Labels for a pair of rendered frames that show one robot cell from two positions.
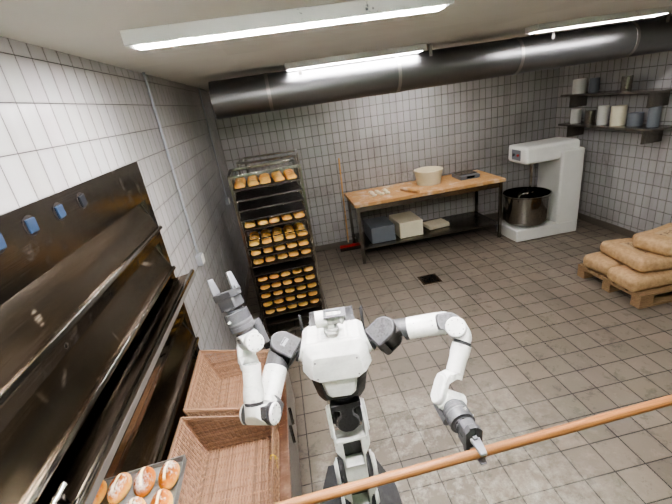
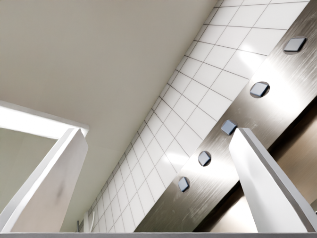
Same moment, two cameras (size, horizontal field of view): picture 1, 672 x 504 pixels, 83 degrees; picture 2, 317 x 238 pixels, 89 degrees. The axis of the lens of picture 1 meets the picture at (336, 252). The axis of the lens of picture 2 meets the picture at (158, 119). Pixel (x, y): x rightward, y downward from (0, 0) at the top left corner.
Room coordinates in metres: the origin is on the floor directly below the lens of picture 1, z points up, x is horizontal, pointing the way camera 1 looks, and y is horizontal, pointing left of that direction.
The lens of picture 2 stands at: (1.27, 0.36, 1.67)
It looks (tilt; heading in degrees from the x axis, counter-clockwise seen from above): 51 degrees up; 121
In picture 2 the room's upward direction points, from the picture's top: 37 degrees counter-clockwise
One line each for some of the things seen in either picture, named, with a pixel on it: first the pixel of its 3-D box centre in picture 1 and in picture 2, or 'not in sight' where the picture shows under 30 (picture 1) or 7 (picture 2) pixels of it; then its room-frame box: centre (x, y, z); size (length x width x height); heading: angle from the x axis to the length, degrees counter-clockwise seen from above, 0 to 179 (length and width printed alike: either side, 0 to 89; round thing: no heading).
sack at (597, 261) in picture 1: (618, 259); not in sight; (3.62, -3.04, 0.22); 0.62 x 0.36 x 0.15; 101
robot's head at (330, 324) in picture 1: (328, 320); not in sight; (1.28, 0.07, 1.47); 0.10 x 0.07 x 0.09; 90
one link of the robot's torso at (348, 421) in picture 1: (342, 395); not in sight; (1.37, 0.07, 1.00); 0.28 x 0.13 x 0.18; 6
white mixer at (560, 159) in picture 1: (537, 188); not in sight; (5.24, -3.02, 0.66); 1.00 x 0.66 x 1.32; 96
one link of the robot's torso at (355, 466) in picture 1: (351, 442); not in sight; (1.30, 0.06, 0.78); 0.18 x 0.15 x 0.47; 96
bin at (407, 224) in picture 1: (405, 224); not in sight; (5.44, -1.12, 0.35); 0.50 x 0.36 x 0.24; 7
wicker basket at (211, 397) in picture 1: (236, 385); not in sight; (1.90, 0.74, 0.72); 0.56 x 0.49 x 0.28; 7
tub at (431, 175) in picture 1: (428, 176); not in sight; (5.57, -1.54, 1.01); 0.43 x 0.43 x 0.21
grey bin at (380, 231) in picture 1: (379, 229); not in sight; (5.40, -0.70, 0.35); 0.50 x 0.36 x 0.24; 6
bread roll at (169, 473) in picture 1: (168, 473); not in sight; (0.92, 0.66, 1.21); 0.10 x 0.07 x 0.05; 9
